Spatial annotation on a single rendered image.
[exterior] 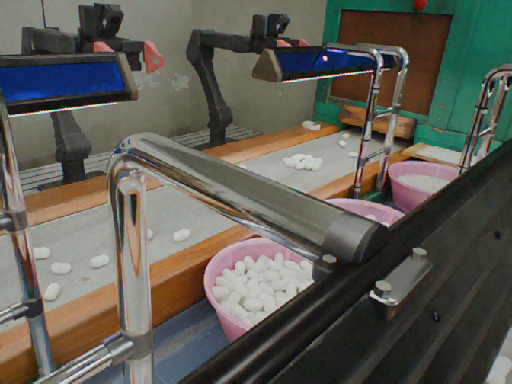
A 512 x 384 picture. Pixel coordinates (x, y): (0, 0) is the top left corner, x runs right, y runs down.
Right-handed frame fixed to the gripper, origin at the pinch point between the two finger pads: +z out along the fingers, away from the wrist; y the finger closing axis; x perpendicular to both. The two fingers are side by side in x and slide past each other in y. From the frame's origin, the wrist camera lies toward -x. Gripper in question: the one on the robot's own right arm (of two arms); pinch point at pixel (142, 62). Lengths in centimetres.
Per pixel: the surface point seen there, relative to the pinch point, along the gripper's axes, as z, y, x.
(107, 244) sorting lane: 9.6, -16.2, 33.1
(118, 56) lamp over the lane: 14.7, -14.3, -3.6
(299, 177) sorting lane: 14, 43, 33
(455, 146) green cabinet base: 40, 100, 28
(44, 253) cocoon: 6.6, -27.1, 31.7
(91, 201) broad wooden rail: -7.8, -10.1, 32.1
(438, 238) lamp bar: 70, -34, -4
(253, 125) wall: -122, 181, 72
